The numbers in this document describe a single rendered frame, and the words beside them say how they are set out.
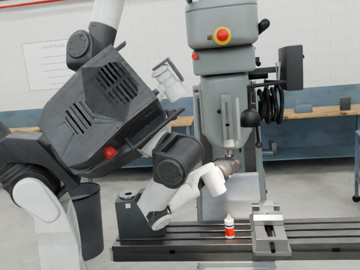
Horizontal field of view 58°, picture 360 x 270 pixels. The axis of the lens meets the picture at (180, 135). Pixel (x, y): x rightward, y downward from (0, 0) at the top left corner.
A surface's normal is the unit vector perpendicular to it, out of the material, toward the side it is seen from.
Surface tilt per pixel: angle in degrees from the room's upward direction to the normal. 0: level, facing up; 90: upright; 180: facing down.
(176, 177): 102
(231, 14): 90
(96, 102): 74
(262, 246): 90
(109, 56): 66
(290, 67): 90
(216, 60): 90
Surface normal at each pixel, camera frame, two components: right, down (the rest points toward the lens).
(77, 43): -0.40, -0.11
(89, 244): 0.62, 0.16
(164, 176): -0.40, 0.40
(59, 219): 0.25, 0.17
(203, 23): -0.12, 0.21
